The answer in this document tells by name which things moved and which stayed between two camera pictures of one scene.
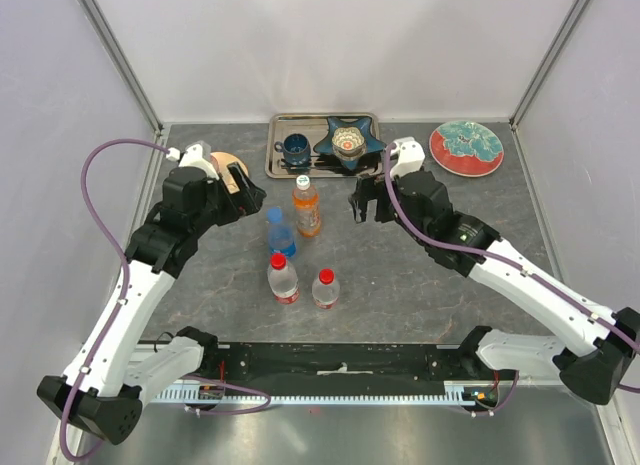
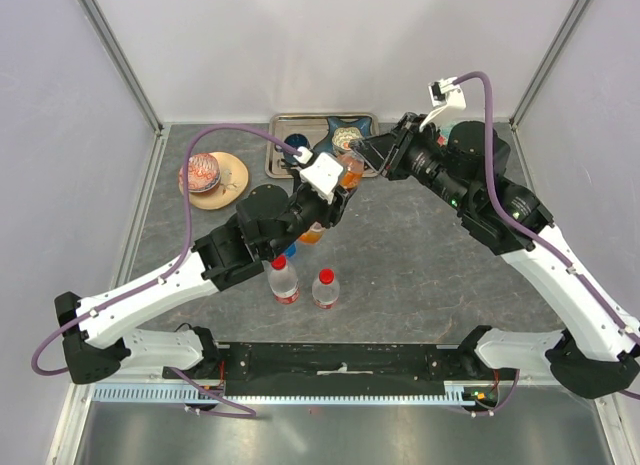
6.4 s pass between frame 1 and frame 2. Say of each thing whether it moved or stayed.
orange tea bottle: moved
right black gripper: moved
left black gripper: moved
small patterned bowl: stayed
